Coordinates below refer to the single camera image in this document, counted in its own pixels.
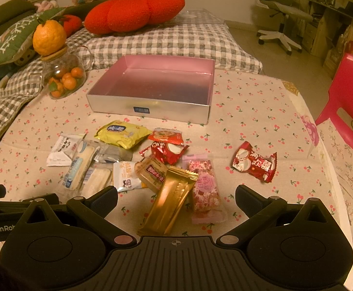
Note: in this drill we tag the dark green sofa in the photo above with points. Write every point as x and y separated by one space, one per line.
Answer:
15 10

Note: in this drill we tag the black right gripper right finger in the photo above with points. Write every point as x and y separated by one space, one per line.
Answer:
261 213

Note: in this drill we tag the pink silver shallow box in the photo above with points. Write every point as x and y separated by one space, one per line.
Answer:
158 86

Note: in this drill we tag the grey checkered quilt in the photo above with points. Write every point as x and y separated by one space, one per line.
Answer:
205 37

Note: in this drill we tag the white triangular snack pack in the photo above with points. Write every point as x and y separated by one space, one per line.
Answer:
63 151

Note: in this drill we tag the cherry print tablecloth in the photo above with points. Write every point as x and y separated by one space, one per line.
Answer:
264 111

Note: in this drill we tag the pink nougat snack pack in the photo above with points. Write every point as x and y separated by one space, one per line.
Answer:
205 196

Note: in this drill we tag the large orange citrus fruit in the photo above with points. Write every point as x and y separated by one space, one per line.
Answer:
48 37

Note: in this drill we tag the large red candy pack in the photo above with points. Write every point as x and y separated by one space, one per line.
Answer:
249 161

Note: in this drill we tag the wooden desk shelf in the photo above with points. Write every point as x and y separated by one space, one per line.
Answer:
330 32

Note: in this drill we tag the brown biscuit pack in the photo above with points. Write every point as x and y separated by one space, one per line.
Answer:
151 172

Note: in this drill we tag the silver grey snack pack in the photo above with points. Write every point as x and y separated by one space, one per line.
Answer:
110 154

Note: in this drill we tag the white office chair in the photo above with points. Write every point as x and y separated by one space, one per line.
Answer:
285 7

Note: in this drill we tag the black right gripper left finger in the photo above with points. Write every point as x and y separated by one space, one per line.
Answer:
92 212

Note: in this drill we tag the orange red snack pack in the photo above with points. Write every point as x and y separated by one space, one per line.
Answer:
167 136

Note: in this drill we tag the red plastic chair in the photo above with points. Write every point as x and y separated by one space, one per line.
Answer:
340 96

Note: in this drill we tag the small red candy pack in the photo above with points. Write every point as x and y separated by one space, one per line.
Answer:
167 153

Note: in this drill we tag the yellow snack pack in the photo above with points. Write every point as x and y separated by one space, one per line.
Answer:
123 134

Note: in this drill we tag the glass jar with kumquats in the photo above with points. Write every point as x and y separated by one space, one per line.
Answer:
64 71

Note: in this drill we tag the clear white bread pack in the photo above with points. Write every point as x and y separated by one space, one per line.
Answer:
94 181

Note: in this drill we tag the green white patterned pillow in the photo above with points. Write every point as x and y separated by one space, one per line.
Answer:
18 37

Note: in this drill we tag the small red plush cushion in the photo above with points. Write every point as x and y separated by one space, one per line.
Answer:
70 23

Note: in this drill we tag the red tomato plush cushion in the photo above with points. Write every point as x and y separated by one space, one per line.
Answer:
130 15

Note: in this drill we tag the white lotus chip pack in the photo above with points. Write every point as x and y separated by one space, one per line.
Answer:
124 176

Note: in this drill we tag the gold snack bar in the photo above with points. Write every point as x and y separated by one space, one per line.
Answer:
169 201

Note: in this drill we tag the blue white bread pack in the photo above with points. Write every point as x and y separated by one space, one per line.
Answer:
84 156

